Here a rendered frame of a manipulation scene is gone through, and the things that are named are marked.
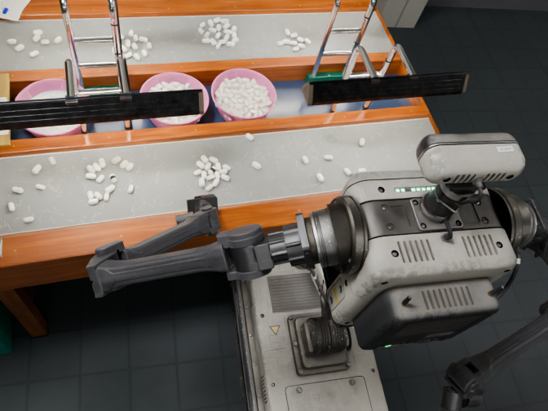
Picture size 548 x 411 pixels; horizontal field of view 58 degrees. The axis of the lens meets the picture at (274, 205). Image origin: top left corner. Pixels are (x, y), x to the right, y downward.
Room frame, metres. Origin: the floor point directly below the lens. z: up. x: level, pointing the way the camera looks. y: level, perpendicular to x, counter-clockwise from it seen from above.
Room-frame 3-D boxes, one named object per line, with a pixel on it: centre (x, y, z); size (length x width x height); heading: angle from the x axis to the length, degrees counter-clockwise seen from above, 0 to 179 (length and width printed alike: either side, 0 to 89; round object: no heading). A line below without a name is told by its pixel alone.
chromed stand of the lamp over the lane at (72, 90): (0.94, 0.63, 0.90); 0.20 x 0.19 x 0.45; 122
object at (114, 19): (1.28, 0.84, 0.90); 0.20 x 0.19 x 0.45; 122
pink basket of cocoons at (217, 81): (1.39, 0.27, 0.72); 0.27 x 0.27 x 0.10
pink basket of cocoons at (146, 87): (1.25, 0.51, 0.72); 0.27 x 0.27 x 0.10
